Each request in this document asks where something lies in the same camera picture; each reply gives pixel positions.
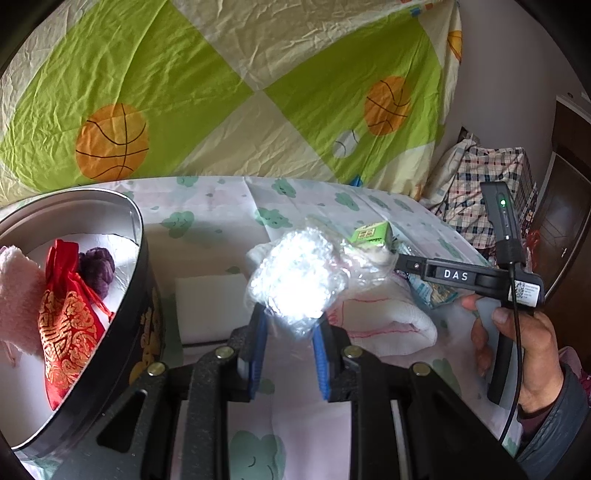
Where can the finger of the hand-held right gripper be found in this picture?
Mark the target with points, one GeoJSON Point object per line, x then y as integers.
{"type": "Point", "coordinates": [415, 268]}

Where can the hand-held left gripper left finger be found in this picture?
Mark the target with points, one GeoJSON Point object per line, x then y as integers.
{"type": "Point", "coordinates": [257, 355]}

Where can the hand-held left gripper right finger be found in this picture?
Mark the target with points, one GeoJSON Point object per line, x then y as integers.
{"type": "Point", "coordinates": [321, 364]}

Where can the white towel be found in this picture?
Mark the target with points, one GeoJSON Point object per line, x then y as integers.
{"type": "Point", "coordinates": [392, 318]}

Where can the green tissue packet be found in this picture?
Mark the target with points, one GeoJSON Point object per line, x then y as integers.
{"type": "Point", "coordinates": [369, 233]}

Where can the bubble wrap bundle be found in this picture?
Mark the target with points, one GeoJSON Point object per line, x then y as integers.
{"type": "Point", "coordinates": [295, 277]}

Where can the round metal tin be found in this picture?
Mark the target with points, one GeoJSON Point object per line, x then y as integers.
{"type": "Point", "coordinates": [138, 350]}

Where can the purple fabric ball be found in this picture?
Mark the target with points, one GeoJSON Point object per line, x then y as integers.
{"type": "Point", "coordinates": [99, 272]}

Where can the red embroidered pouch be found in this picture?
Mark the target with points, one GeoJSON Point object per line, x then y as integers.
{"type": "Point", "coordinates": [64, 323]}

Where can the pink fluffy plush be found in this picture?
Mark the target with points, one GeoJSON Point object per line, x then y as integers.
{"type": "Point", "coordinates": [18, 300]}

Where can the person's right forearm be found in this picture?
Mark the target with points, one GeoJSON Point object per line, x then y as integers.
{"type": "Point", "coordinates": [554, 429]}

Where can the person's right hand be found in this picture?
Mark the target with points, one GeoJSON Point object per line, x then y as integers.
{"type": "Point", "coordinates": [538, 350]}

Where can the clear plastic packet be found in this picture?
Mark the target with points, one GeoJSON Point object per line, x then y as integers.
{"type": "Point", "coordinates": [434, 293]}

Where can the red plastic bag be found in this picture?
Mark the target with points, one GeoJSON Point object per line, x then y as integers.
{"type": "Point", "coordinates": [532, 249]}

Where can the plaid bag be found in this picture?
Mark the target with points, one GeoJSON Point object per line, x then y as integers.
{"type": "Point", "coordinates": [471, 184]}

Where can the dark wooden cabinet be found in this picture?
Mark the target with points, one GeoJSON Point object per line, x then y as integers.
{"type": "Point", "coordinates": [568, 198]}

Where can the white foam block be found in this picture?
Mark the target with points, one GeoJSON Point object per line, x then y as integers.
{"type": "Point", "coordinates": [207, 304]}

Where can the basketball print hanging sheet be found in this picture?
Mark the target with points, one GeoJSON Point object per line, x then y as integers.
{"type": "Point", "coordinates": [207, 83]}

